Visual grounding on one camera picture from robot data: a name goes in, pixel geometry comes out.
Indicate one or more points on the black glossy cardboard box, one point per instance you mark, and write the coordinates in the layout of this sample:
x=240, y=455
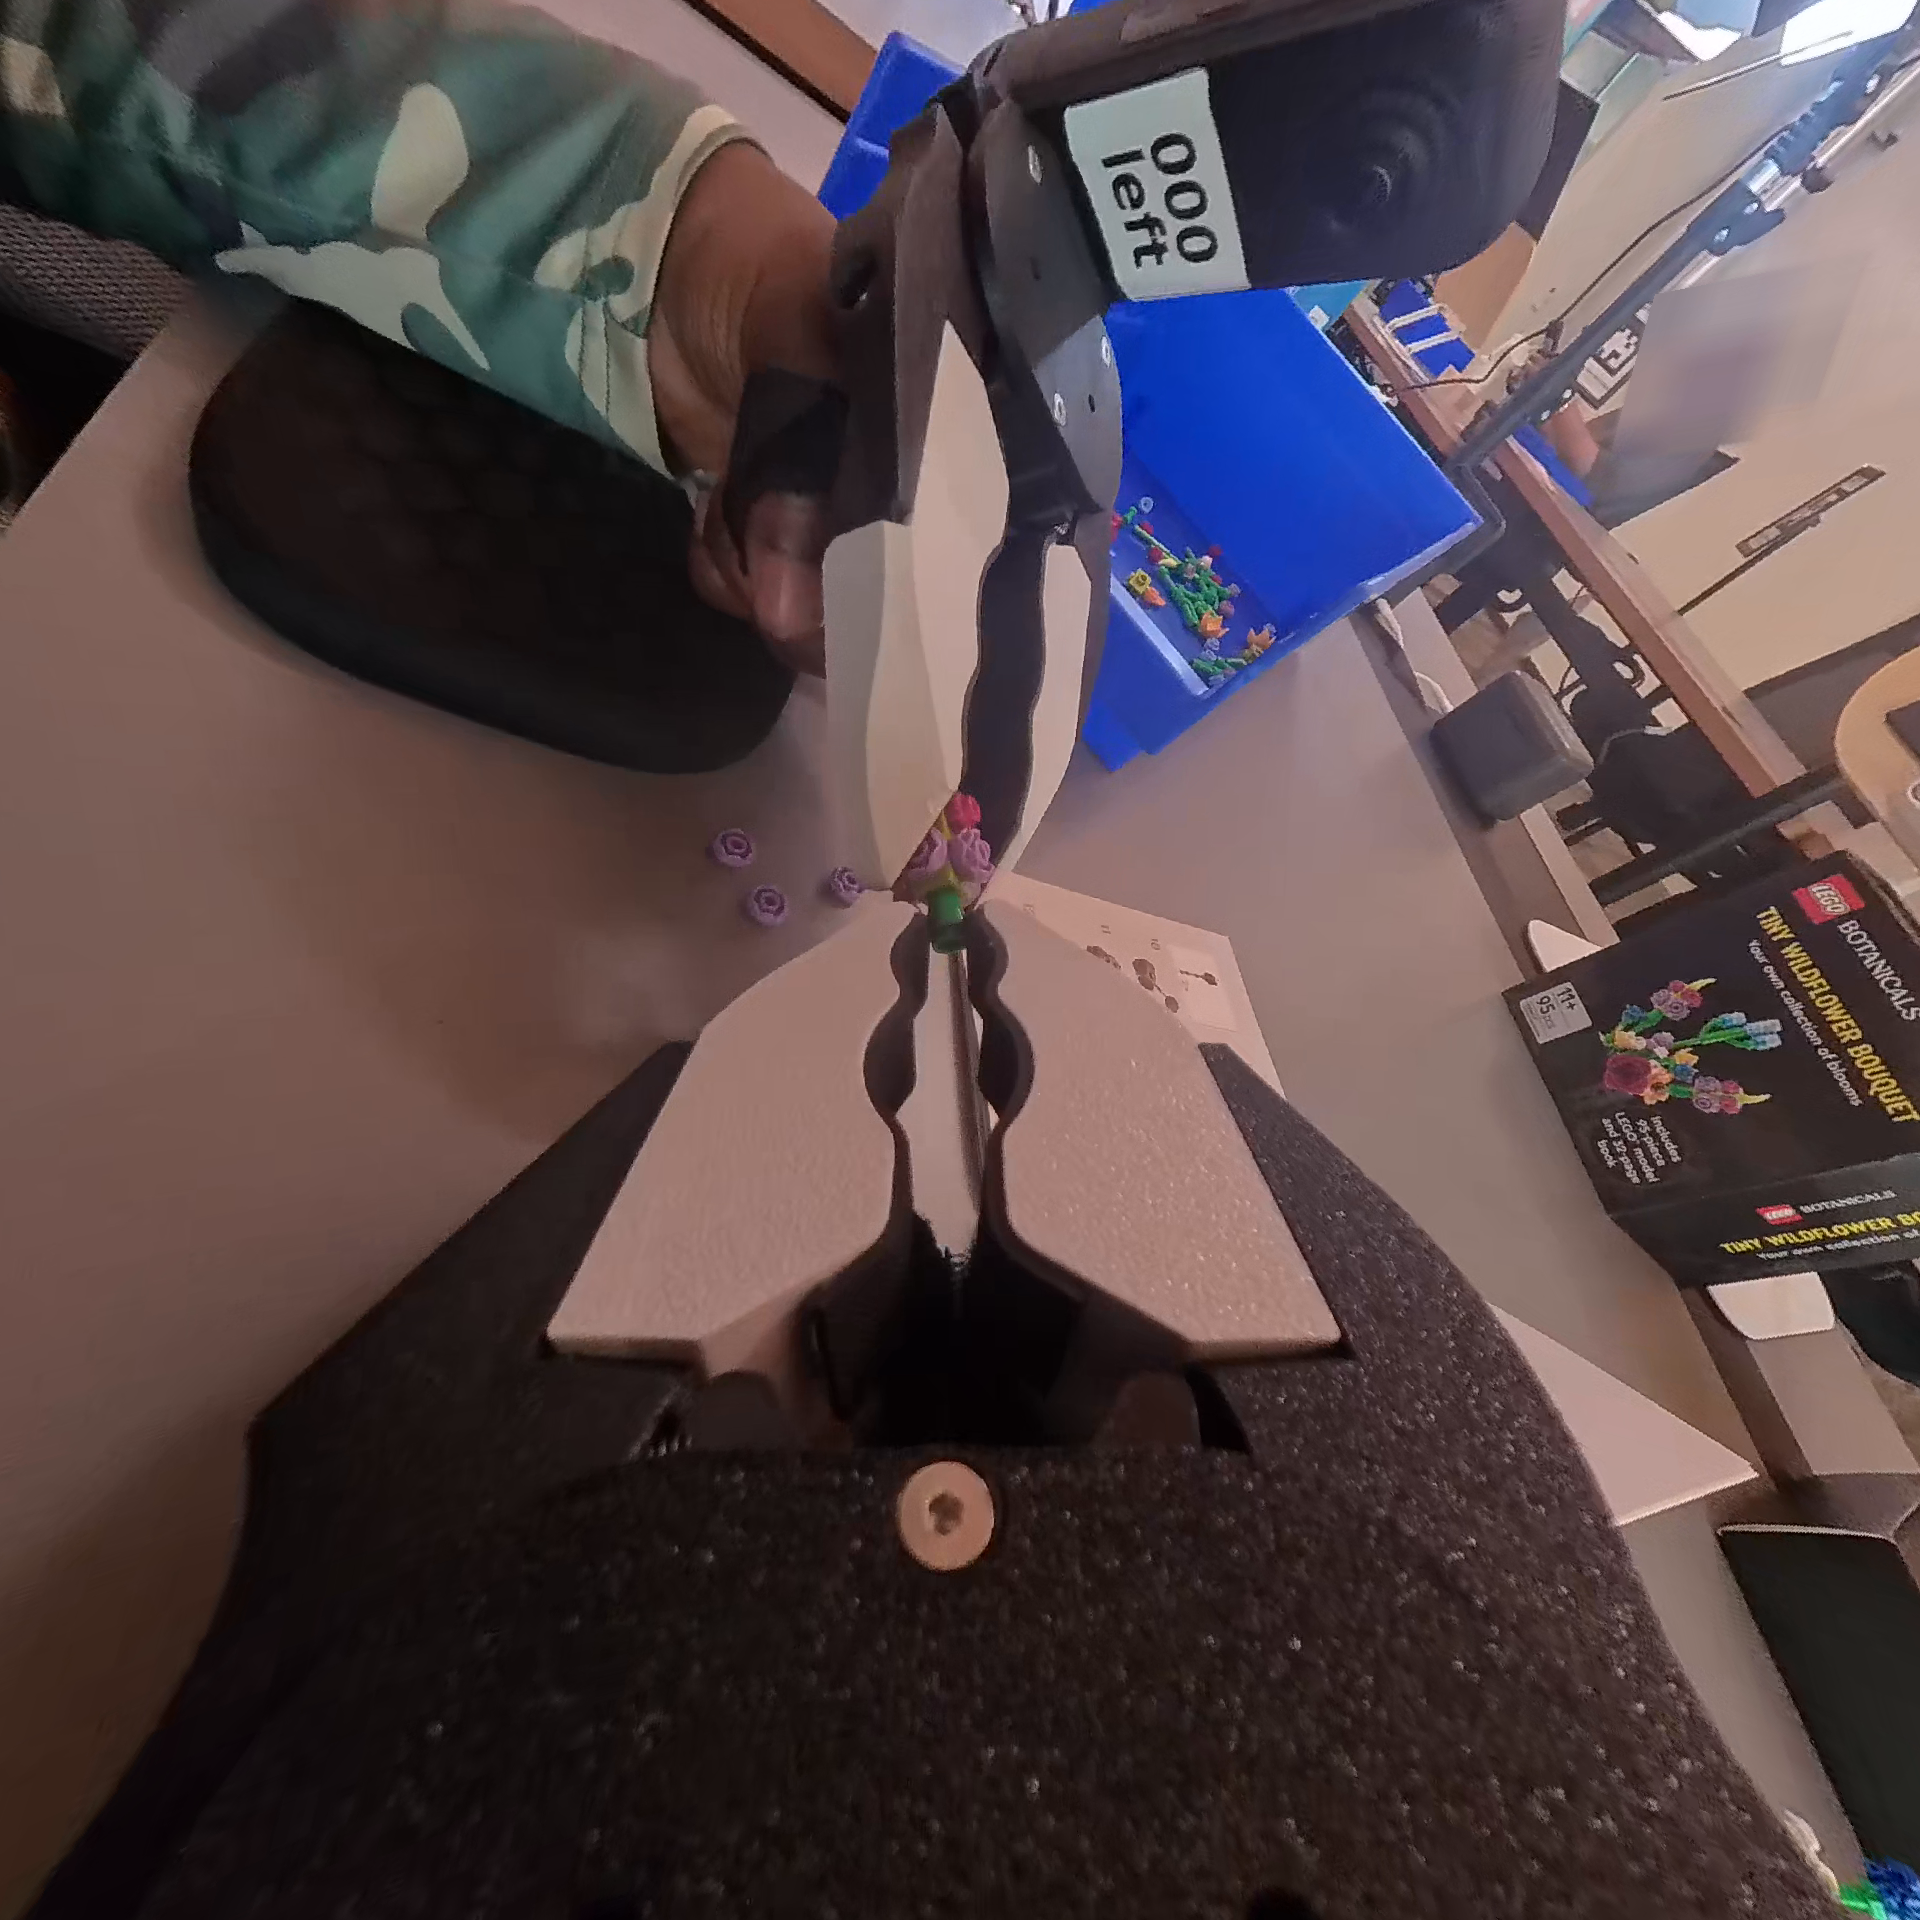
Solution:
x=1741, y=1082

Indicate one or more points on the person's left hand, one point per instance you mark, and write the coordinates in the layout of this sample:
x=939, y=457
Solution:
x=736, y=301

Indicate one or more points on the white instruction booklet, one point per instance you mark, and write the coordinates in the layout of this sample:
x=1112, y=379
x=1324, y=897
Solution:
x=1156, y=960

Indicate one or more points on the blue plastic bin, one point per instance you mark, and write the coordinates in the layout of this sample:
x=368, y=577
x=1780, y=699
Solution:
x=1292, y=451

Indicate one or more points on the black mesh cushion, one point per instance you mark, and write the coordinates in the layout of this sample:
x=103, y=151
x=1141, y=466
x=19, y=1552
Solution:
x=451, y=557

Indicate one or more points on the small blue flower brick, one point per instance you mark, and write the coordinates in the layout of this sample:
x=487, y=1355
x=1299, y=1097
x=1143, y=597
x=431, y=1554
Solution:
x=1885, y=1897

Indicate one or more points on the purple yellow flower assembly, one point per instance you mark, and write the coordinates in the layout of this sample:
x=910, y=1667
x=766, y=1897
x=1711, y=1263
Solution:
x=976, y=855

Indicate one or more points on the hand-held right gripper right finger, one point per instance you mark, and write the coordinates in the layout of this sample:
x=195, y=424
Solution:
x=1171, y=1186

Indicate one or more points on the person's left forearm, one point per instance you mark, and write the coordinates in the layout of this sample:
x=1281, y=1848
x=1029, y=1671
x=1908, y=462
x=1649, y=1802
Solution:
x=363, y=182

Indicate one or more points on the small green toy brick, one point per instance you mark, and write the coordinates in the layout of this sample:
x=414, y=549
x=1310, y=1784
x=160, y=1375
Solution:
x=947, y=913

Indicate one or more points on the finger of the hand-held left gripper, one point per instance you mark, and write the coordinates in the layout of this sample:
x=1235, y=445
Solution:
x=902, y=661
x=1057, y=674

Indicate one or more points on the black light stand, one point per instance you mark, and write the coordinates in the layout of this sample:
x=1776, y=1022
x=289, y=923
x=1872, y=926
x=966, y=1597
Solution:
x=1680, y=240

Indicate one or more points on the grey desk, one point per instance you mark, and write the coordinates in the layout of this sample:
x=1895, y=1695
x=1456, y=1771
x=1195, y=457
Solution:
x=300, y=902

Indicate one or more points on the matte black box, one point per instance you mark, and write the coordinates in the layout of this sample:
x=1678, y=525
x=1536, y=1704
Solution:
x=1832, y=1635

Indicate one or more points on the small red flower brick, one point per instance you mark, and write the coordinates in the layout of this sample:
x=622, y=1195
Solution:
x=959, y=817

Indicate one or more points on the wooden table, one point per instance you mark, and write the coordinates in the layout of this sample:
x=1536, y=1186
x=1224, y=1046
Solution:
x=1621, y=602

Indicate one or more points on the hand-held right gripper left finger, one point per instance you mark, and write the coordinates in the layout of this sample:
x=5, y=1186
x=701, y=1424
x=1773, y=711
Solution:
x=736, y=1186

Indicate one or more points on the pile of small toy bricks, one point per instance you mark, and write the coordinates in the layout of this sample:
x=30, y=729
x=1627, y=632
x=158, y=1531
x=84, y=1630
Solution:
x=1187, y=585

